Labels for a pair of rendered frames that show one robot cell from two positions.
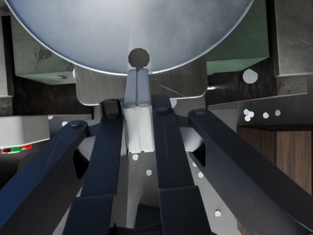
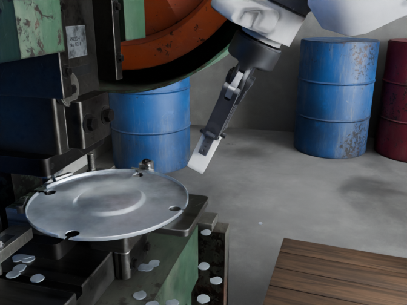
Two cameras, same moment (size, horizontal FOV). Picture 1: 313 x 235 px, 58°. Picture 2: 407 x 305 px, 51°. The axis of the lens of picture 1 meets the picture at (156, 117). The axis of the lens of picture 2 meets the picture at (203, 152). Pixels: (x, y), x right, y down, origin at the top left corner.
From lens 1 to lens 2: 68 cm
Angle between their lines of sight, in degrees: 71
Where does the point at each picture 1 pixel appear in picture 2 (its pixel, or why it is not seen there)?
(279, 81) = (215, 230)
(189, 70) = (192, 198)
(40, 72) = not seen: outside the picture
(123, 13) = (147, 208)
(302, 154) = (288, 294)
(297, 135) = (270, 293)
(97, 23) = (145, 215)
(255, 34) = not seen: hidden behind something
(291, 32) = not seen: hidden behind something
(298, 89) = (225, 226)
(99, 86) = (181, 222)
